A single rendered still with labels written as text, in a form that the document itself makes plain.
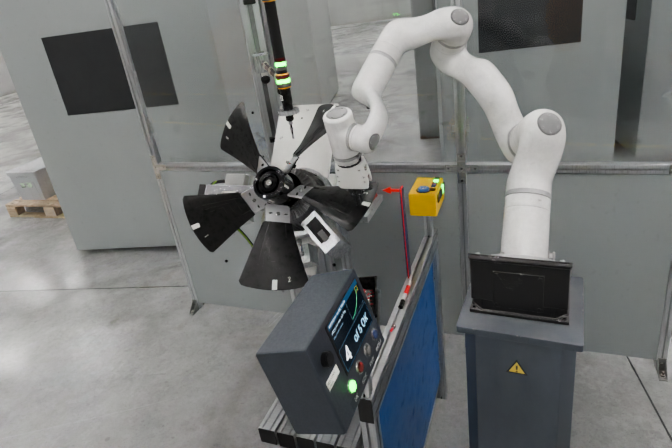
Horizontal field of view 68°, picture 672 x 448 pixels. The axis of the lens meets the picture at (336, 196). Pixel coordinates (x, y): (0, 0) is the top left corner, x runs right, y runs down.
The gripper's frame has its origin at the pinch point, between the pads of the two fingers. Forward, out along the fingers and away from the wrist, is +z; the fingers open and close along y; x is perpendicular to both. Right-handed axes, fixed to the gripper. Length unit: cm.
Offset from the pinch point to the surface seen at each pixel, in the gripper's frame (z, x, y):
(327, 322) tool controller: -28, 64, -17
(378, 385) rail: 17, 52, -16
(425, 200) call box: 19.7, -21.4, -15.4
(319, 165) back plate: 10.7, -29.6, 26.7
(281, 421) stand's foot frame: 106, 32, 49
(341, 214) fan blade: 1.8, 6.1, 4.4
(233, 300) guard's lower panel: 126, -40, 119
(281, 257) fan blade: 13.8, 15.6, 25.6
